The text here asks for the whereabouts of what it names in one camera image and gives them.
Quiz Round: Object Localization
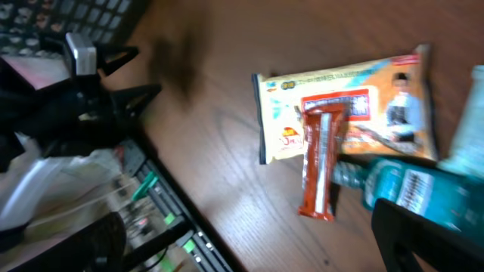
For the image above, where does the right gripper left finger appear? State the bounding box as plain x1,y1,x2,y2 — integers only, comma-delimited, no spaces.
12,212,127,272

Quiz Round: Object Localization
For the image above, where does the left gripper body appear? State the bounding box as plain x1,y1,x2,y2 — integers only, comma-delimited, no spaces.
1,73,117,147

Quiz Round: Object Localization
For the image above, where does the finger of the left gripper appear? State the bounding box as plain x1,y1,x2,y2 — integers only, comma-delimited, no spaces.
110,84,162,121
95,43,139,76

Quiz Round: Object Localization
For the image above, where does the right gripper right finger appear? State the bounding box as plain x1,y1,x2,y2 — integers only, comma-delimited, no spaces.
371,199,483,271

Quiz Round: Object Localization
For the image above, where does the blue mouthwash bottle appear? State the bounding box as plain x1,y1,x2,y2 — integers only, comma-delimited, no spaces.
333,158,483,245

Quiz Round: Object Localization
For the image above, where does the teal wet wipes pack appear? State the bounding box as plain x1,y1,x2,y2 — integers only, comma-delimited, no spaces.
438,65,483,179

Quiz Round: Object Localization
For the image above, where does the yellow snack bag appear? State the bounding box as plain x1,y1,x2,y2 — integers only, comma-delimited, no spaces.
252,44,439,165

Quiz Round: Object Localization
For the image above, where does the brown Top chocolate bar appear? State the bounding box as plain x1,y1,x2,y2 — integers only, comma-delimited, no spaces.
298,103,346,221

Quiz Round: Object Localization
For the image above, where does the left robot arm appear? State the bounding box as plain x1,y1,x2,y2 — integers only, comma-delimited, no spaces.
1,45,162,252

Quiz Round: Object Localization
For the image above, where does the grey plastic shopping basket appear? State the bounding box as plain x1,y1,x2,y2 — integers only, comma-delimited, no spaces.
1,0,150,59

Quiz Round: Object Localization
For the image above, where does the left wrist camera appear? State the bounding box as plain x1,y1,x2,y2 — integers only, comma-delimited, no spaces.
63,32,98,77

